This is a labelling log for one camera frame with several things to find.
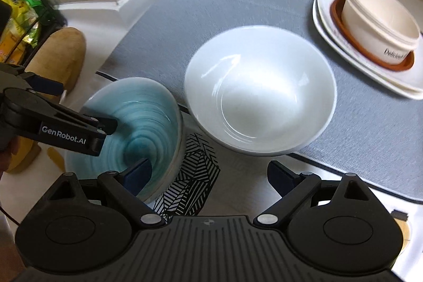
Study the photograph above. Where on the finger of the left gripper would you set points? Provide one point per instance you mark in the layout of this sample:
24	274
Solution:
40	85
61	127

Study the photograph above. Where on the yellow snack packages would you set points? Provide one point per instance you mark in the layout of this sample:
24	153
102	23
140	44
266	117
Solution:
22	29

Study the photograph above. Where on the tan wooden board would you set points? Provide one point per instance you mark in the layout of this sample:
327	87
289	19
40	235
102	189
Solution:
60	59

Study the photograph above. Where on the upper white square plate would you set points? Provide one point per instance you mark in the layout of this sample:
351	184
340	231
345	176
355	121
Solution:
410	79

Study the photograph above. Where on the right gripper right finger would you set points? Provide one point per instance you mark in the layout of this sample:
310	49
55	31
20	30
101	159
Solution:
333	225

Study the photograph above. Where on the lower patterned white plate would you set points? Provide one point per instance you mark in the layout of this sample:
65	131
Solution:
322	29

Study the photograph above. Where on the teal glazed ceramic bowl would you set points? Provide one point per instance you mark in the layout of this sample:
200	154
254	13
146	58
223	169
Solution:
150	126

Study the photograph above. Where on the cream plastic bowl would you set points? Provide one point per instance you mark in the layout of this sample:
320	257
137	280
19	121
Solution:
384	28

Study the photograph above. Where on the grey drying mat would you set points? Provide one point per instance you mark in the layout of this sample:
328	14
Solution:
374	132

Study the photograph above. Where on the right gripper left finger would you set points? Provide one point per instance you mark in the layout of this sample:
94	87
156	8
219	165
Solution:
83	225

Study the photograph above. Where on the large white ceramic bowl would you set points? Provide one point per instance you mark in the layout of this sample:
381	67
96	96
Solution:
260	90

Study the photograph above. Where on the black white patterned mat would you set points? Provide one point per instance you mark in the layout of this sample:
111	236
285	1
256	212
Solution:
188	193

